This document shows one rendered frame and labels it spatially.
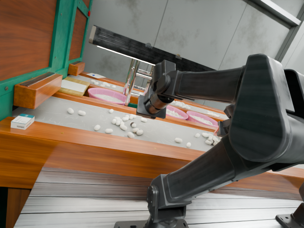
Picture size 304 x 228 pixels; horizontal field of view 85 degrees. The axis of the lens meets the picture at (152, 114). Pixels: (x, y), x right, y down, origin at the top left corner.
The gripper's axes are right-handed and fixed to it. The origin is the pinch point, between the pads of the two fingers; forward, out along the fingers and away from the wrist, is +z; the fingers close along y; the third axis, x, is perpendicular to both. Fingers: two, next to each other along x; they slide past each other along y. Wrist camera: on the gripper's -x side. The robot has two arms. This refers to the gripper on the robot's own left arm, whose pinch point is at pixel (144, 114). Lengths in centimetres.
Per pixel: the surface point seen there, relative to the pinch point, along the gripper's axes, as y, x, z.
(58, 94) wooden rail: 36.8, -11.5, 28.7
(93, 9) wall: 49, -161, 107
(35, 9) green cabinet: 43, -26, -5
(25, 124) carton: 34.8, 11.8, -2.6
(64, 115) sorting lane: 29.1, 1.8, 15.9
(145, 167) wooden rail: -2.9, 19.2, -0.4
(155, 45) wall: -38, -154, 119
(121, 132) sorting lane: 5.8, 5.8, 11.2
